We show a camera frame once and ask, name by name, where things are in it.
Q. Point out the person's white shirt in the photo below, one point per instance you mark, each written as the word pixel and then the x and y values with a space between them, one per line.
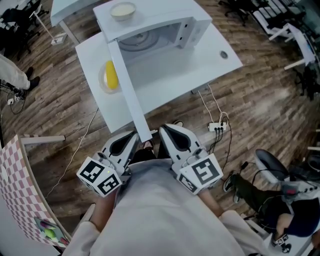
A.
pixel 162 212

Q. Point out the pink checkered table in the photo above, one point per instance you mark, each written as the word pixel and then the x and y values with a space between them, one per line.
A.
pixel 17 190

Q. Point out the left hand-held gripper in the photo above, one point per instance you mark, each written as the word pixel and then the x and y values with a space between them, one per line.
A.
pixel 100 175

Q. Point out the white microwave body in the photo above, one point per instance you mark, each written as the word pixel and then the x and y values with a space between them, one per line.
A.
pixel 160 15

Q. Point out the yellow food piece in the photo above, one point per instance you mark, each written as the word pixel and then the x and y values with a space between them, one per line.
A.
pixel 111 75

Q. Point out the grey office chair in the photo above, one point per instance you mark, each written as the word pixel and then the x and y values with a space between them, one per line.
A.
pixel 271 163

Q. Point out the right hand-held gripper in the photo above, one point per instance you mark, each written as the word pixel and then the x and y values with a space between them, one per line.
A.
pixel 202 172

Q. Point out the white stand with base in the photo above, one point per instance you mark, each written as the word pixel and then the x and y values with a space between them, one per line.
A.
pixel 47 27

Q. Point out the white power strip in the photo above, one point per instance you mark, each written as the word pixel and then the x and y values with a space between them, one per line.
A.
pixel 217 127

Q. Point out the white bowl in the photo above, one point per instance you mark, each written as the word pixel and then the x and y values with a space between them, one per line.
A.
pixel 123 10

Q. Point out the glass microwave turntable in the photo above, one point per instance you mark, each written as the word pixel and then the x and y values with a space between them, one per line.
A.
pixel 140 41

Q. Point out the person's right forearm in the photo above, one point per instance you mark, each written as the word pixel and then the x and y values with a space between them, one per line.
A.
pixel 210 202

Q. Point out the person's black trousers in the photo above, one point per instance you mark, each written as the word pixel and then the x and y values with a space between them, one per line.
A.
pixel 142 156

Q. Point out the white desk with legs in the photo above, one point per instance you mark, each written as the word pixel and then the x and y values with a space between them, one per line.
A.
pixel 72 10

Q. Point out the person's left forearm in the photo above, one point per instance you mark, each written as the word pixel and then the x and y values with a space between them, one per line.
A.
pixel 102 212

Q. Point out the person's shoe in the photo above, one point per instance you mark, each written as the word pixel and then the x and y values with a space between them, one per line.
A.
pixel 178 123
pixel 33 81
pixel 148 144
pixel 230 182

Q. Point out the tray of toy fruit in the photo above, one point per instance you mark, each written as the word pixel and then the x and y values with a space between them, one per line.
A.
pixel 51 232

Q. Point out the white table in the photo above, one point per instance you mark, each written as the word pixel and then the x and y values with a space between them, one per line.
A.
pixel 175 75

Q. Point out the black office chair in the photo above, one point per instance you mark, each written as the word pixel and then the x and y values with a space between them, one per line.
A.
pixel 240 8
pixel 17 22

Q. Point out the white microwave door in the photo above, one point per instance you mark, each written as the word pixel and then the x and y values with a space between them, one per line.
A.
pixel 130 95

